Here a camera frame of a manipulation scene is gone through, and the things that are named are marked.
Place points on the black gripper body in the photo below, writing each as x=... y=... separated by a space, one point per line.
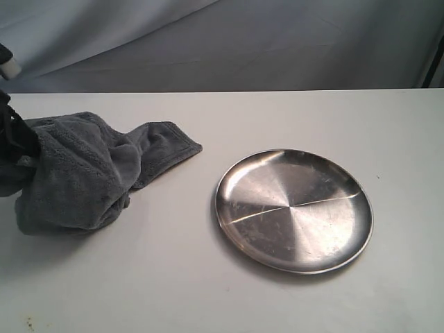
x=5 y=55

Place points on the grey fleece towel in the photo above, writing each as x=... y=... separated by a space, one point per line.
x=86 y=170

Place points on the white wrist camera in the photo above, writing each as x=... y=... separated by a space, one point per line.
x=10 y=69

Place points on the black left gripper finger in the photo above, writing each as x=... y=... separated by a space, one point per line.
x=17 y=138

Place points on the grey backdrop cloth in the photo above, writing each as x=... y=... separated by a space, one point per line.
x=219 y=46

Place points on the round steel plate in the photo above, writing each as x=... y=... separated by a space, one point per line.
x=294 y=211

